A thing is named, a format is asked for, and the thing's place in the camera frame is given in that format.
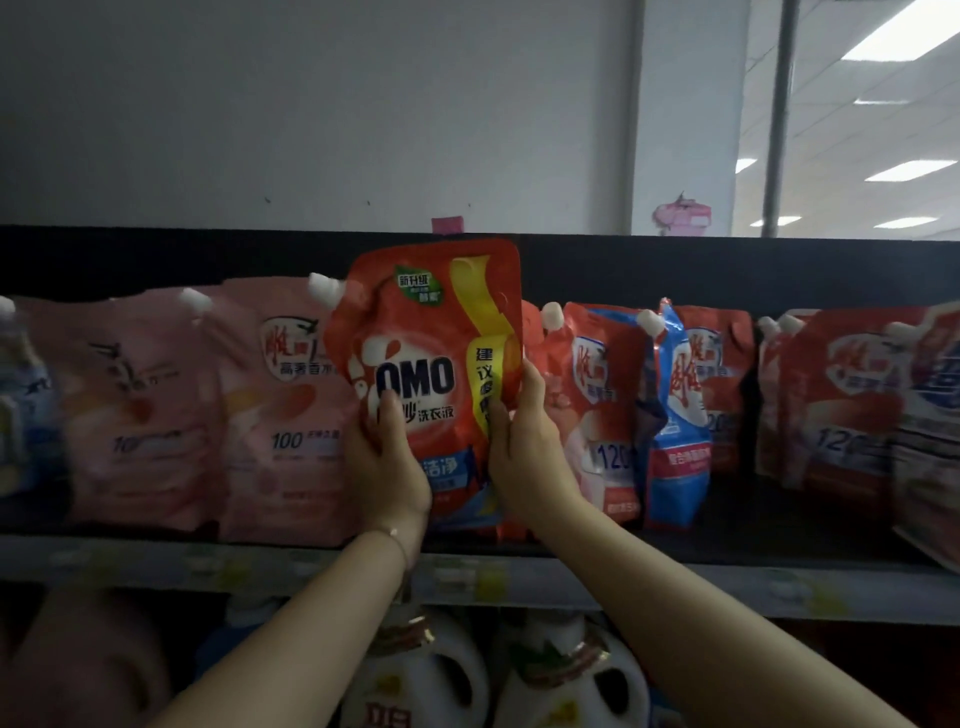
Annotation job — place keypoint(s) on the person's left hand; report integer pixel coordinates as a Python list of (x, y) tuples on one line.
[(390, 480)]

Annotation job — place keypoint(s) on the person's right hand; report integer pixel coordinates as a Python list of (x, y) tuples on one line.
[(529, 457)]

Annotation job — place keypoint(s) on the blue Diao detergent pouch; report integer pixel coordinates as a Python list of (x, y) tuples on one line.
[(682, 480)]

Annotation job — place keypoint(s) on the orange OMO detergent pouches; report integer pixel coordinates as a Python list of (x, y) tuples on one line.
[(427, 315)]

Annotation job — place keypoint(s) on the dark metal shelf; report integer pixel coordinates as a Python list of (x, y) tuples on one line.
[(225, 262)]

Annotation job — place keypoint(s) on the white Chaoneng detergent pouch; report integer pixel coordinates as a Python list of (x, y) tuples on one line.
[(930, 480)]

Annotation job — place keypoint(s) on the person's right forearm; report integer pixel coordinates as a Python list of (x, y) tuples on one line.
[(712, 645)]

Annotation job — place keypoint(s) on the person's left forearm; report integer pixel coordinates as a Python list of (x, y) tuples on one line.
[(300, 645)]

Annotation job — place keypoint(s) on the white detergent jug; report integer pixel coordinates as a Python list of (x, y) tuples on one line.
[(412, 675), (562, 675)]

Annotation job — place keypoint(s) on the blue detergent jug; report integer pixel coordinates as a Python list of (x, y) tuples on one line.
[(232, 630)]

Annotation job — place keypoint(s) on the yellow price label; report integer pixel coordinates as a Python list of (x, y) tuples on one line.
[(810, 596), (217, 574), (472, 581), (86, 564)]

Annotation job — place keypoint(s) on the pink sticky note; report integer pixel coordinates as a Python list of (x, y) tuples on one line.
[(447, 225)]

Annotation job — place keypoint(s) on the pink bagged item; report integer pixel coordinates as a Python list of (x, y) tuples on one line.
[(682, 217)]

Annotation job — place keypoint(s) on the ceiling light panel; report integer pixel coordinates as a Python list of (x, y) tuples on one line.
[(787, 221), (906, 223), (745, 165), (907, 34), (911, 171)]

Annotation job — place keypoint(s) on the grey vertical pole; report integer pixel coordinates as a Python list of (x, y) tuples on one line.
[(780, 112)]

